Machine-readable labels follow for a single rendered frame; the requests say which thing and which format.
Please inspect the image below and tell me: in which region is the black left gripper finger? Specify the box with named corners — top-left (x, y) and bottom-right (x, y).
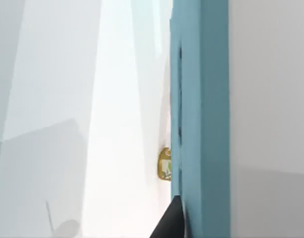
top-left (149, 194), bottom-right (188, 238)

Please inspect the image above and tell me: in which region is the light blue rack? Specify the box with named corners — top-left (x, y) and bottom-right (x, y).
top-left (169, 0), bottom-right (233, 238)

